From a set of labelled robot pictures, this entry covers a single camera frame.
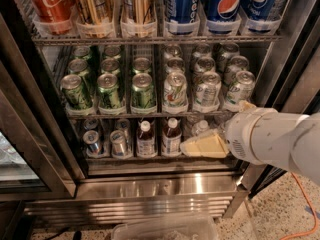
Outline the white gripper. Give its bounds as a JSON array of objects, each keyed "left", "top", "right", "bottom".
[{"left": 179, "top": 99, "right": 279, "bottom": 166}]

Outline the white 7up can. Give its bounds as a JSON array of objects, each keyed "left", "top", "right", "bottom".
[
  {"left": 191, "top": 43, "right": 211, "bottom": 60},
  {"left": 163, "top": 71, "right": 187, "bottom": 107},
  {"left": 163, "top": 44, "right": 182, "bottom": 61},
  {"left": 225, "top": 71, "right": 255, "bottom": 105},
  {"left": 215, "top": 43, "right": 240, "bottom": 73},
  {"left": 194, "top": 71, "right": 221, "bottom": 107}
]

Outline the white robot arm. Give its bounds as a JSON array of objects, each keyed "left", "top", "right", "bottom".
[{"left": 180, "top": 107, "right": 320, "bottom": 185}]

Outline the white 7up can second-row right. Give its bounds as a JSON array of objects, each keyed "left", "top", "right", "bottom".
[{"left": 223, "top": 55, "right": 249, "bottom": 87}]

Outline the white 7up can second-row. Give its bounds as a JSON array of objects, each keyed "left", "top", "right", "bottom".
[
  {"left": 192, "top": 57, "right": 216, "bottom": 82},
  {"left": 223, "top": 55, "right": 249, "bottom": 87},
  {"left": 164, "top": 57, "right": 185, "bottom": 75}
]

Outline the white 7up can second-row middle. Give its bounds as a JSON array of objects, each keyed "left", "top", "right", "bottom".
[{"left": 192, "top": 57, "right": 216, "bottom": 82}]

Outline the fridge glass door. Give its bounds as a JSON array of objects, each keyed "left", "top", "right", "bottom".
[{"left": 249, "top": 3, "right": 320, "bottom": 198}]

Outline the white 7up can second-row left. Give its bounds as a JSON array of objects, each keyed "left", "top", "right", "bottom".
[{"left": 164, "top": 57, "right": 185, "bottom": 75}]

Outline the green can front right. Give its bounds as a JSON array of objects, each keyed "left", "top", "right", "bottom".
[{"left": 131, "top": 73, "right": 156, "bottom": 109}]

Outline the green can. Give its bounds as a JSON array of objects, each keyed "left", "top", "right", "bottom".
[
  {"left": 97, "top": 73, "right": 122, "bottom": 109},
  {"left": 72, "top": 46, "right": 93, "bottom": 62},
  {"left": 131, "top": 73, "right": 156, "bottom": 109},
  {"left": 60, "top": 74, "right": 93, "bottom": 110},
  {"left": 102, "top": 45, "right": 122, "bottom": 60}
]

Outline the silver can bottom back right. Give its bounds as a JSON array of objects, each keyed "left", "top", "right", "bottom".
[{"left": 115, "top": 118, "right": 131, "bottom": 145}]

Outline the silver can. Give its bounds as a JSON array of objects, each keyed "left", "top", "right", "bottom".
[
  {"left": 83, "top": 119, "right": 99, "bottom": 131},
  {"left": 115, "top": 118, "right": 131, "bottom": 145},
  {"left": 83, "top": 130, "right": 103, "bottom": 155},
  {"left": 110, "top": 130, "right": 128, "bottom": 157}
]

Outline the green can second-row right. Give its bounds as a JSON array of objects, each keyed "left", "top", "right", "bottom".
[{"left": 132, "top": 57, "right": 152, "bottom": 75}]

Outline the green can second-row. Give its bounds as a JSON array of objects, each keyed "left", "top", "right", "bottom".
[
  {"left": 100, "top": 58, "right": 121, "bottom": 77},
  {"left": 66, "top": 58, "right": 96, "bottom": 95},
  {"left": 132, "top": 57, "right": 152, "bottom": 75}
]

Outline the silver can bottom front right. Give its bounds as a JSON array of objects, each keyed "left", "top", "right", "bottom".
[{"left": 110, "top": 130, "right": 128, "bottom": 157}]

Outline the green can front middle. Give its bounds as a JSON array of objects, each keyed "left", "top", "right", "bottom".
[{"left": 97, "top": 73, "right": 122, "bottom": 109}]

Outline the blue Pepsi can middle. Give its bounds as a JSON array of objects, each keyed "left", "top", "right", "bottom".
[{"left": 206, "top": 0, "right": 240, "bottom": 34}]

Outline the blue pepsi can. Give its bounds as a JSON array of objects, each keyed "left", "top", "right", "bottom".
[
  {"left": 246, "top": 0, "right": 275, "bottom": 22},
  {"left": 206, "top": 0, "right": 240, "bottom": 34},
  {"left": 165, "top": 0, "right": 199, "bottom": 34}
]

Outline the blue Pepsi can right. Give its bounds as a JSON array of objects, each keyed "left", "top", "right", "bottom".
[{"left": 246, "top": 0, "right": 275, "bottom": 22}]

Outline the green can second-row middle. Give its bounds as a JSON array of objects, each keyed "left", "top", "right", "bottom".
[{"left": 100, "top": 58, "right": 121, "bottom": 77}]

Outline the blue Pepsi can left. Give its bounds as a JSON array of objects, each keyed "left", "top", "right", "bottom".
[{"left": 165, "top": 0, "right": 199, "bottom": 34}]

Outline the stainless steel fridge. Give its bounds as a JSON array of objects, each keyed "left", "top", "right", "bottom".
[{"left": 0, "top": 0, "right": 319, "bottom": 228}]

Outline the silver can bottom back left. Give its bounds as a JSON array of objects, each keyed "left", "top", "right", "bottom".
[{"left": 83, "top": 119, "right": 99, "bottom": 131}]

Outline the green can back middle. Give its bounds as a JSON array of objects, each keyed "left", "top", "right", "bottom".
[{"left": 102, "top": 45, "right": 122, "bottom": 60}]

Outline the silver can bottom front left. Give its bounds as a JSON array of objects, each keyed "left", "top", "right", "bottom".
[{"left": 83, "top": 130, "right": 103, "bottom": 155}]

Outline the green can second-row left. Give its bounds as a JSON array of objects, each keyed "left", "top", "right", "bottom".
[{"left": 66, "top": 58, "right": 96, "bottom": 95}]

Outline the green can front left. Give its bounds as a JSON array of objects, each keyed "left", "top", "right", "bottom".
[{"left": 60, "top": 74, "right": 93, "bottom": 110}]

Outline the green can back left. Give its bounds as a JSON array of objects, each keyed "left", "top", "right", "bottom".
[{"left": 72, "top": 46, "right": 93, "bottom": 62}]

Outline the gold can left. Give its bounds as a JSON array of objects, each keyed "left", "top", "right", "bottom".
[{"left": 76, "top": 0, "right": 112, "bottom": 38}]

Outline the red Coca-Cola can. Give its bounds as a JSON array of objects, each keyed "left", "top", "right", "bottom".
[{"left": 32, "top": 0, "right": 72, "bottom": 35}]

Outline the clear water bottle right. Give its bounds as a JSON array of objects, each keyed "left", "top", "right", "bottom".
[{"left": 214, "top": 116, "right": 228, "bottom": 133}]

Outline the clear water bottle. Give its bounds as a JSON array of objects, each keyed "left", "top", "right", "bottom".
[
  {"left": 191, "top": 120, "right": 209, "bottom": 136},
  {"left": 214, "top": 116, "right": 228, "bottom": 133}
]

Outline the clear water bottle left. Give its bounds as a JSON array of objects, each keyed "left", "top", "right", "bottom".
[{"left": 191, "top": 120, "right": 209, "bottom": 136}]

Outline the brown drink bottle right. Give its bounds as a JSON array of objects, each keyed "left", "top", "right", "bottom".
[{"left": 161, "top": 118, "right": 182, "bottom": 157}]

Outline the brown drink bottle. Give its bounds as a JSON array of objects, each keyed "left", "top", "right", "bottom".
[
  {"left": 137, "top": 121, "right": 156, "bottom": 158},
  {"left": 161, "top": 118, "right": 182, "bottom": 157}
]

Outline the brown drink bottle left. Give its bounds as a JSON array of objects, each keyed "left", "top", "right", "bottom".
[{"left": 137, "top": 121, "right": 156, "bottom": 158}]

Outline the orange cable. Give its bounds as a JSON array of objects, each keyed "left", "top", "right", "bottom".
[{"left": 279, "top": 172, "right": 320, "bottom": 240}]

